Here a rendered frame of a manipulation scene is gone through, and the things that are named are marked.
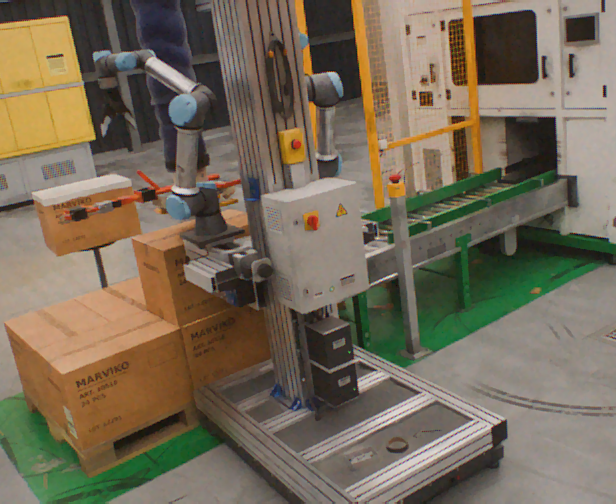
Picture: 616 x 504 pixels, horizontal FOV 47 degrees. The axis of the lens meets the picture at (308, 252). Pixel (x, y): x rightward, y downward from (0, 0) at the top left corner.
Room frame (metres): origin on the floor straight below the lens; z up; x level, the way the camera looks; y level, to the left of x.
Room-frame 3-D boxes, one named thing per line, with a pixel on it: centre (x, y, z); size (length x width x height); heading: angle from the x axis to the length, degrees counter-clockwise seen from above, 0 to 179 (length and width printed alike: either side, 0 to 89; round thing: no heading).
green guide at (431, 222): (4.44, -1.16, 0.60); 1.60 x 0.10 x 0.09; 125
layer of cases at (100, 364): (3.67, 0.95, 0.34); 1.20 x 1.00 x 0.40; 125
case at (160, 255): (3.59, 0.54, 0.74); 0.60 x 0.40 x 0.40; 123
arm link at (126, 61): (3.13, 0.65, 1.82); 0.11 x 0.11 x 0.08; 56
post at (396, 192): (3.71, -0.51, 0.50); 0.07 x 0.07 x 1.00; 35
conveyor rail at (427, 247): (4.19, -0.91, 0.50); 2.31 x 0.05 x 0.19; 125
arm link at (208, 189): (3.11, 0.42, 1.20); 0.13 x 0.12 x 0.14; 146
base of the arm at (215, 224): (3.12, 0.42, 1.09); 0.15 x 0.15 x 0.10
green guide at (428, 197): (4.88, -0.86, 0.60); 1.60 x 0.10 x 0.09; 125
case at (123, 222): (4.99, 1.51, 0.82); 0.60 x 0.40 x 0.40; 118
